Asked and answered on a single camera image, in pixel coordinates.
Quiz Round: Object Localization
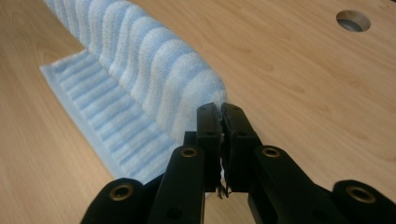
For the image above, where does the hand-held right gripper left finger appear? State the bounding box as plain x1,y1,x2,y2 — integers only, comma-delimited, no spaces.
146,102,224,224

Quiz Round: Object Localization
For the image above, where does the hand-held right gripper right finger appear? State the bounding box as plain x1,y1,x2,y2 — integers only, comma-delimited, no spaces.
220,102,344,224

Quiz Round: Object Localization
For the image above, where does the blue striped towel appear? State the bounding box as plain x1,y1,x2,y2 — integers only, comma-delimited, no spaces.
39,0,228,185

